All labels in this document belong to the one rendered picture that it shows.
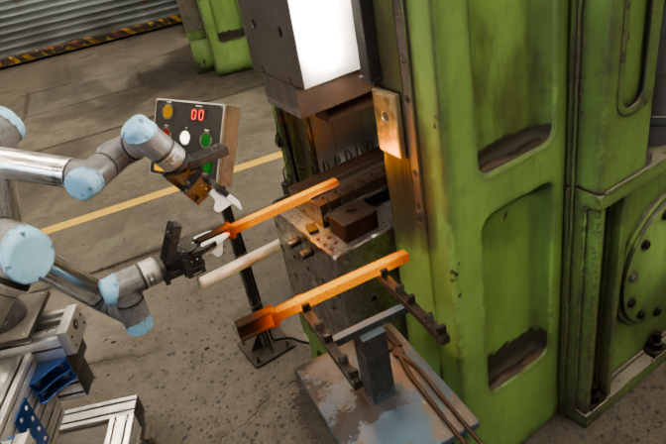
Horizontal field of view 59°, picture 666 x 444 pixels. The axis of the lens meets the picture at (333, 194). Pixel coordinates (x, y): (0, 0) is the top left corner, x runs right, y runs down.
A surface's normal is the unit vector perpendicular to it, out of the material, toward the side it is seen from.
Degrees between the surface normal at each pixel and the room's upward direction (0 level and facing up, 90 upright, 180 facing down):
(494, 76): 89
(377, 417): 0
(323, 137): 90
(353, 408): 0
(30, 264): 86
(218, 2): 90
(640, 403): 0
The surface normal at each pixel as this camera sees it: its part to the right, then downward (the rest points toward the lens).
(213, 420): -0.16, -0.85
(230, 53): 0.27, 0.44
